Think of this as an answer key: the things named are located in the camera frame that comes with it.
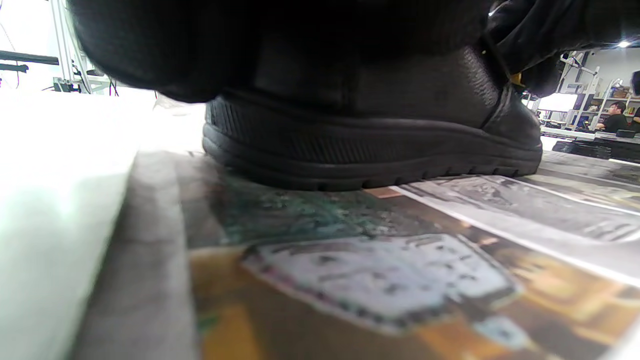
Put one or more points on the person's left hand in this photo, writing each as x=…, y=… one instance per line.
x=250, y=35

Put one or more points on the person's right hand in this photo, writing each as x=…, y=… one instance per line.
x=550, y=30

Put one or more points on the black shoe polish lid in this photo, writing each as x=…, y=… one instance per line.
x=580, y=150

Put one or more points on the black leather shoe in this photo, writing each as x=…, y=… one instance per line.
x=350, y=145

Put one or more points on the printed newspaper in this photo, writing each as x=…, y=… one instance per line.
x=400, y=275

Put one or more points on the white aluminium frame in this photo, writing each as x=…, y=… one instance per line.
x=67, y=45

